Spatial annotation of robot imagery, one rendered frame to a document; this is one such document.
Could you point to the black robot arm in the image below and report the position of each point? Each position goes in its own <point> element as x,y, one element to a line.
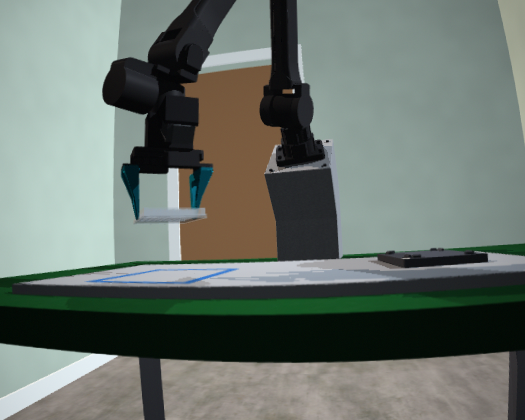
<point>133,84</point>

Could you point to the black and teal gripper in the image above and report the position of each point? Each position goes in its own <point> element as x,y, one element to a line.
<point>158,161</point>

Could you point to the white well plate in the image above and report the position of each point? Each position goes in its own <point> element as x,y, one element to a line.
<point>165,215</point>

